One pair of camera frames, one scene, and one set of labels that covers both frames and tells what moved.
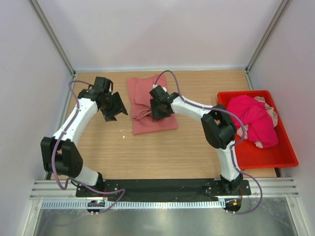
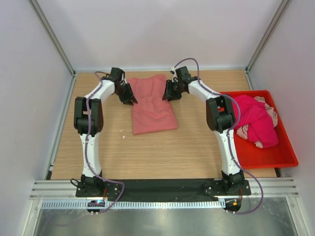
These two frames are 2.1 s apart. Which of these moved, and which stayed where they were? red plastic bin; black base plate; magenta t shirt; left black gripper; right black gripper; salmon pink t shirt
Moved: right black gripper; left black gripper
Stayed: magenta t shirt; red plastic bin; salmon pink t shirt; black base plate
